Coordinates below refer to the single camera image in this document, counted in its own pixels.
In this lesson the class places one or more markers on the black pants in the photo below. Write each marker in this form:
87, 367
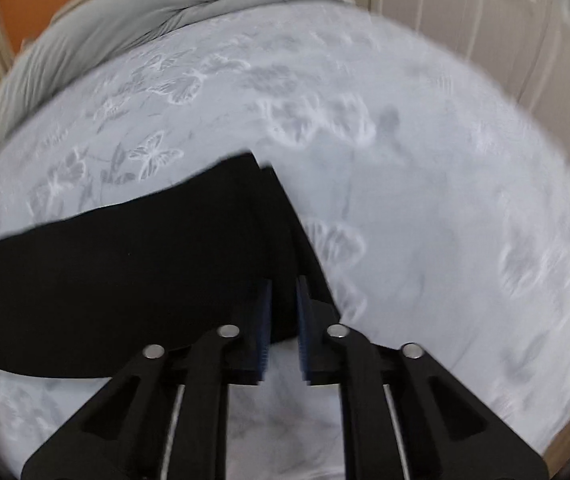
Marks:
80, 297

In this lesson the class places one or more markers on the grey duvet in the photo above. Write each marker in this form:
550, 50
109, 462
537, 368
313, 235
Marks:
91, 35

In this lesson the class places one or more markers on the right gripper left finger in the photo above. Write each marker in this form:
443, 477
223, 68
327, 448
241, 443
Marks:
165, 414

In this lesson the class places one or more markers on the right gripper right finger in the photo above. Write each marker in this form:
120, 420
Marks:
403, 415

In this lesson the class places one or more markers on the bed with butterfly sheet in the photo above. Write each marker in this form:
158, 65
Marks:
440, 212

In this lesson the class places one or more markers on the white wardrobe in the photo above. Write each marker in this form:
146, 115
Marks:
490, 20

